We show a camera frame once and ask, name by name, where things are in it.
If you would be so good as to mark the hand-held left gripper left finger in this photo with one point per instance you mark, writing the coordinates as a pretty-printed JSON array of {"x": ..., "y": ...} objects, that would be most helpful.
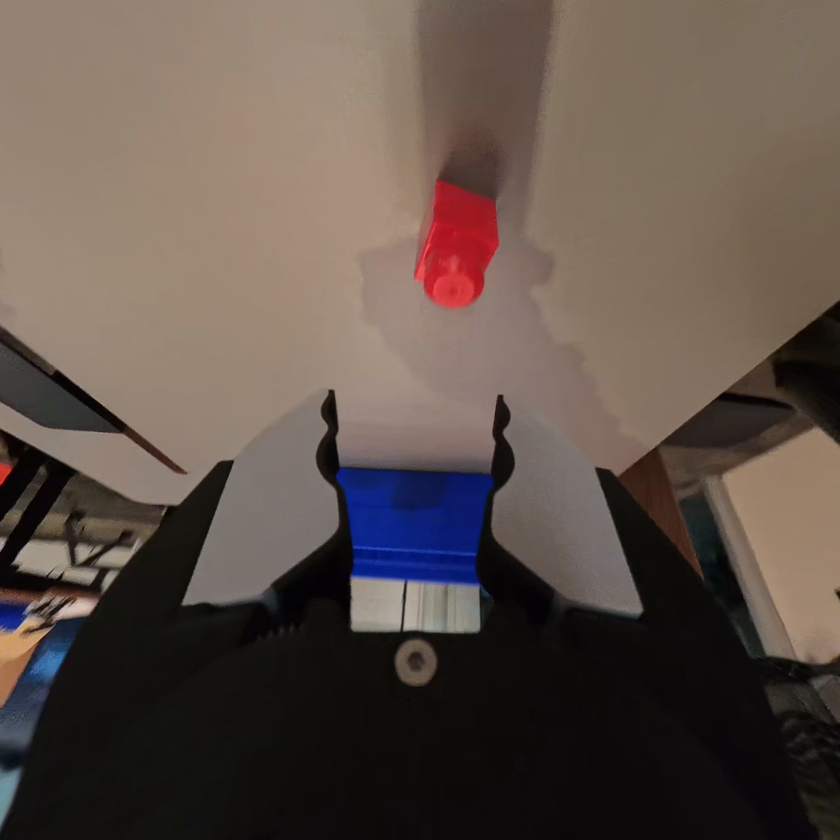
[{"x": 262, "y": 525}]

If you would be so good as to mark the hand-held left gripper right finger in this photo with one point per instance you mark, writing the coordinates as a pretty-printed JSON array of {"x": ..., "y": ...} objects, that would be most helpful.
[{"x": 564, "y": 525}]

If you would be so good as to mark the blue plastic bin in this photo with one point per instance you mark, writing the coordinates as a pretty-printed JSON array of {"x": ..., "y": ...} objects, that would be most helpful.
[{"x": 413, "y": 525}]

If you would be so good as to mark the red mega block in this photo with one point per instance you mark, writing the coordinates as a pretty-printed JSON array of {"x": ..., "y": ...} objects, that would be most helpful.
[{"x": 459, "y": 223}]

